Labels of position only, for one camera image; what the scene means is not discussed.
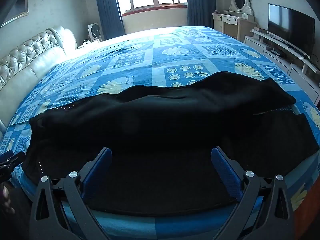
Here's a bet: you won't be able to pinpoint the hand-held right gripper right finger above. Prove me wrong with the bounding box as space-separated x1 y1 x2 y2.
210 147 294 240

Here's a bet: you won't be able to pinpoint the blue curtain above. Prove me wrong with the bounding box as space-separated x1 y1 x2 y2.
186 0 217 30
94 0 125 40

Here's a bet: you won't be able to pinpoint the black pants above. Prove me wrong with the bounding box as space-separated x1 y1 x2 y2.
22 71 320 210

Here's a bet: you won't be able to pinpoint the framed wall picture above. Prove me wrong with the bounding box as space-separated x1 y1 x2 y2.
0 0 28 28

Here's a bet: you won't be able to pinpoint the beige tufted leather headboard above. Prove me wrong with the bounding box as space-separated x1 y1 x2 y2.
0 26 77 135

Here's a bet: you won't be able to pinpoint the person's left hand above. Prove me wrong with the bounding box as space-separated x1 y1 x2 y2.
1 186 15 215

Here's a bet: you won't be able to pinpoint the blue patterned bed sheet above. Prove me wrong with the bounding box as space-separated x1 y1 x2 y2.
0 26 320 240

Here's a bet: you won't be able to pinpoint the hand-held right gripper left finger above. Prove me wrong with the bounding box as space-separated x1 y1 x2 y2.
27 147 113 240

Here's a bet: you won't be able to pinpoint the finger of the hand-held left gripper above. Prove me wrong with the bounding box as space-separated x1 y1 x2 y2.
0 151 26 180

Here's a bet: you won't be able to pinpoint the white nightstand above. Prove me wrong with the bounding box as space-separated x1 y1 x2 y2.
77 39 103 49

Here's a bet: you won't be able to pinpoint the white box fan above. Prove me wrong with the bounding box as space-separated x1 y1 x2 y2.
88 23 102 42

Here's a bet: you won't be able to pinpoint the cream dressing table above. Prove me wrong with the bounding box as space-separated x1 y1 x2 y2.
212 10 258 42

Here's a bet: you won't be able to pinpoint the black flat television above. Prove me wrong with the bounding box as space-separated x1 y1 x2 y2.
267 4 315 59

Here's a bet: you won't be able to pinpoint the white television stand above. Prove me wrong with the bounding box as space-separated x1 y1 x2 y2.
244 27 320 93

